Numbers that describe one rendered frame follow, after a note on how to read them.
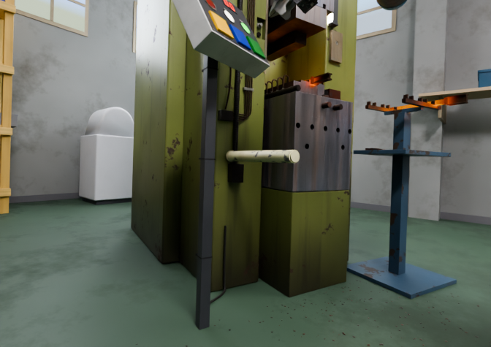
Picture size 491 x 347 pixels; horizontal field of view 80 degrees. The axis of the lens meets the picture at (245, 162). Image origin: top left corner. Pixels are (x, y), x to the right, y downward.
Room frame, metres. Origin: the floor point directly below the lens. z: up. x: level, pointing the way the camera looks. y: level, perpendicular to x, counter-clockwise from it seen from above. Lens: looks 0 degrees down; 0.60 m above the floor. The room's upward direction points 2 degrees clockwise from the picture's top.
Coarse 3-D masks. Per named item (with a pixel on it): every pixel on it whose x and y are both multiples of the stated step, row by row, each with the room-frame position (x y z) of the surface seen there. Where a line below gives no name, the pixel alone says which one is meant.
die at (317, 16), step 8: (296, 8) 1.35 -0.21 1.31; (312, 8) 1.40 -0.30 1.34; (320, 8) 1.43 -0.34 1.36; (280, 16) 1.45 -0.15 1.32; (296, 16) 1.35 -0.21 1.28; (304, 16) 1.38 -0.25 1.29; (312, 16) 1.40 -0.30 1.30; (320, 16) 1.43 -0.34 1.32; (272, 24) 1.51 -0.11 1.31; (280, 24) 1.45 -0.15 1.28; (288, 24) 1.42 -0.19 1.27; (296, 24) 1.42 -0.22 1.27; (304, 24) 1.42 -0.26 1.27; (312, 24) 1.41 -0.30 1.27; (320, 24) 1.43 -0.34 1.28; (272, 32) 1.51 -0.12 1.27; (280, 32) 1.51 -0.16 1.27; (288, 32) 1.51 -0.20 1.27; (304, 32) 1.50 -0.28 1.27; (312, 32) 1.50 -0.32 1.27; (272, 40) 1.62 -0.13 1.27
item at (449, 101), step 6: (450, 96) 1.47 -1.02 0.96; (456, 96) 1.45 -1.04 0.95; (462, 96) 1.43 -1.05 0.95; (438, 102) 1.52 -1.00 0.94; (444, 102) 1.49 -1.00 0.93; (450, 102) 1.48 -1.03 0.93; (456, 102) 1.45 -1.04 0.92; (462, 102) 1.42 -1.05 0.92; (390, 108) 1.77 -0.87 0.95; (402, 108) 1.70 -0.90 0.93
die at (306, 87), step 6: (282, 84) 1.42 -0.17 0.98; (288, 84) 1.38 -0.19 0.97; (294, 84) 1.35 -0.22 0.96; (300, 84) 1.37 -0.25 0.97; (306, 84) 1.39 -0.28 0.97; (312, 84) 1.41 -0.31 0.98; (264, 90) 1.55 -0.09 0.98; (270, 90) 1.50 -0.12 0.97; (300, 90) 1.37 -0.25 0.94; (306, 90) 1.39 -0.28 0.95; (312, 90) 1.41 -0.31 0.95; (318, 90) 1.43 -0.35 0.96
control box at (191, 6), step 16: (176, 0) 0.89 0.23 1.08; (192, 0) 0.86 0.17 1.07; (224, 0) 1.04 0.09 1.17; (192, 16) 0.85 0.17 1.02; (208, 16) 0.85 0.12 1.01; (224, 16) 0.96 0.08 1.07; (240, 16) 1.11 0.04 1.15; (192, 32) 0.85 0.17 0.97; (208, 32) 0.82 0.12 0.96; (208, 48) 0.87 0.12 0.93; (224, 48) 0.90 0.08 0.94; (240, 48) 0.93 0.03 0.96; (240, 64) 1.01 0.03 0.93; (256, 64) 1.05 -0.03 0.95
